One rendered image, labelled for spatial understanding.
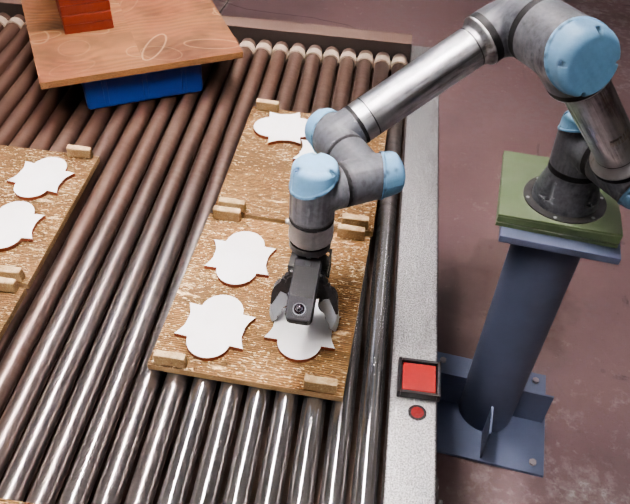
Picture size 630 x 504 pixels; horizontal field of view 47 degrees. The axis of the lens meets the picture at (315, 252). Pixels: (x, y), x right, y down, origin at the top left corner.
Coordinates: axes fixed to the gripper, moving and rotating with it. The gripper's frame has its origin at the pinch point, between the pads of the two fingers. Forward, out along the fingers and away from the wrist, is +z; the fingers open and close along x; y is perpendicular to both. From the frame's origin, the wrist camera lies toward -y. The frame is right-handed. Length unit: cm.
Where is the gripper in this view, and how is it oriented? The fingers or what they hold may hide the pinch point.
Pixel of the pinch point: (303, 326)
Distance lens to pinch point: 134.7
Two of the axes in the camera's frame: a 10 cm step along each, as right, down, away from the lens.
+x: -9.8, -1.5, 0.9
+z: -0.5, 7.4, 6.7
